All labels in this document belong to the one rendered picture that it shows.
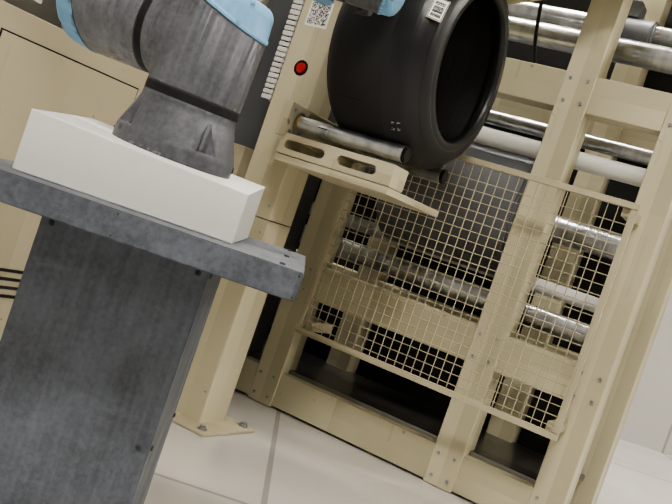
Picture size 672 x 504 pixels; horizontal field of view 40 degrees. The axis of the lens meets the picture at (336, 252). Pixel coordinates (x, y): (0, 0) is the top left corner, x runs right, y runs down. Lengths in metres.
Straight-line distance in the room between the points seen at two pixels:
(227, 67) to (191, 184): 0.20
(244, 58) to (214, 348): 1.40
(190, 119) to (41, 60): 0.99
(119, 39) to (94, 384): 0.52
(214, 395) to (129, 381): 1.35
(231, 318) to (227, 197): 1.37
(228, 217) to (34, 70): 1.11
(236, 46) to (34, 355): 0.53
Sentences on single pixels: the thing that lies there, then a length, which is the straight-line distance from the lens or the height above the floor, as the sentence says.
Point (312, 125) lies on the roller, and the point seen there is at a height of 0.90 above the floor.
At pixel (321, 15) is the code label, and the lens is 2.68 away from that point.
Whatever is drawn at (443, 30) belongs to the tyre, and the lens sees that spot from 2.34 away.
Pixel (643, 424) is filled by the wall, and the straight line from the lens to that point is 6.01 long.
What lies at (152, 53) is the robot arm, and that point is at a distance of 1.43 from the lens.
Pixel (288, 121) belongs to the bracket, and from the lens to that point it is 2.50.
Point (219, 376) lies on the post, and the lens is 2.66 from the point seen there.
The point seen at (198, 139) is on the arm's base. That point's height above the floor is 0.72.
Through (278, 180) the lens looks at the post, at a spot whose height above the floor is 0.74.
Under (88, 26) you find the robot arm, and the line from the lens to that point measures 1.50.
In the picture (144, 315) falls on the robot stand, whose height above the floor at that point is 0.46.
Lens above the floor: 0.67
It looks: 2 degrees down
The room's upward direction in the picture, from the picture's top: 19 degrees clockwise
